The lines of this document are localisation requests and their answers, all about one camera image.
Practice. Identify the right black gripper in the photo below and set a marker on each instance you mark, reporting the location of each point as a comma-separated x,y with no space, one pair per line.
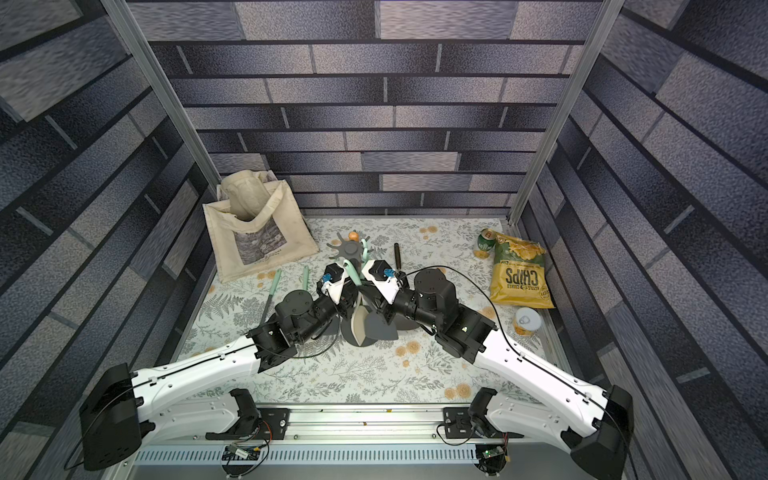
377,297

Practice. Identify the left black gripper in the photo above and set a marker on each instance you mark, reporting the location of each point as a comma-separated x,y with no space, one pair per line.
348,299

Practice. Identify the cream turner mint handle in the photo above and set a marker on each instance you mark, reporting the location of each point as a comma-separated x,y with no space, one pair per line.
357,324

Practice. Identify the cream ladle mint handle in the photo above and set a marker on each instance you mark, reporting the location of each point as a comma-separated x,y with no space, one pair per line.
365,252

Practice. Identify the grey utensil rack stand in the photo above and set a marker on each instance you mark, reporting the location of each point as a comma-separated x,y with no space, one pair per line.
348,253

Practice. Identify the grey spatula dark wood handle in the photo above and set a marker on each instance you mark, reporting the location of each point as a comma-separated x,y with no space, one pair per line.
397,256

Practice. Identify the grey spatula mint handle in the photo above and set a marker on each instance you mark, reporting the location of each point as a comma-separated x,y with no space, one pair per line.
273,287

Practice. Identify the grey turner mint handle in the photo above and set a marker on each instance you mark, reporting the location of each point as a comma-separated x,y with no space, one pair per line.
375,326

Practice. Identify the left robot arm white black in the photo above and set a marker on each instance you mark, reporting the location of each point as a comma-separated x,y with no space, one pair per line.
124,406

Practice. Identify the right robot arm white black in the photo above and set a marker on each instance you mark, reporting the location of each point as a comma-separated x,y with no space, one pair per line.
592,424

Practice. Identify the beige canvas tote bag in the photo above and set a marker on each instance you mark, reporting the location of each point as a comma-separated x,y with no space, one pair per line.
256,225

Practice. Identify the green drink can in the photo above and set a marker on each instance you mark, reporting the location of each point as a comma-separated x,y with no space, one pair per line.
486,240

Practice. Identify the yellow green chips bag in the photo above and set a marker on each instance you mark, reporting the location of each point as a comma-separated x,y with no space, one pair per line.
518,275

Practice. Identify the small yellow tin can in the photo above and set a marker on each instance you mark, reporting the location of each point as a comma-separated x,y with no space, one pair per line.
527,322

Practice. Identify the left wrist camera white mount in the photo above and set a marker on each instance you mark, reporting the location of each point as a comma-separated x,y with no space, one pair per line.
332,282

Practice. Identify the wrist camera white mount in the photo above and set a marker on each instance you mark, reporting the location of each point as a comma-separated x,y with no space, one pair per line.
384,279
332,282

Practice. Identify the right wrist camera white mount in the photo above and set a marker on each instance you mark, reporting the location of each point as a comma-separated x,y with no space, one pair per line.
384,279

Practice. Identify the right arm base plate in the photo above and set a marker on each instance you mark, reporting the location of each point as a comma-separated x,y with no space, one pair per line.
456,425

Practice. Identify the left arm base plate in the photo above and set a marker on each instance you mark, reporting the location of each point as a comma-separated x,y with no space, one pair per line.
264,424

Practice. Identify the aluminium mounting rail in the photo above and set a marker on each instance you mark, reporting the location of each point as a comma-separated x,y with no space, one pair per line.
191,420

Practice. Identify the right circuit board with wires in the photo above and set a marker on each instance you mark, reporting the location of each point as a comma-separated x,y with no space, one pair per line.
491,459

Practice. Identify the circuit board with wires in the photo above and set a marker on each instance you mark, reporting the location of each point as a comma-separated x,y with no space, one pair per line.
491,459
239,461

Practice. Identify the left circuit board with wires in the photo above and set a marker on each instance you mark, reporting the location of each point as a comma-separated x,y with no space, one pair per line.
239,461

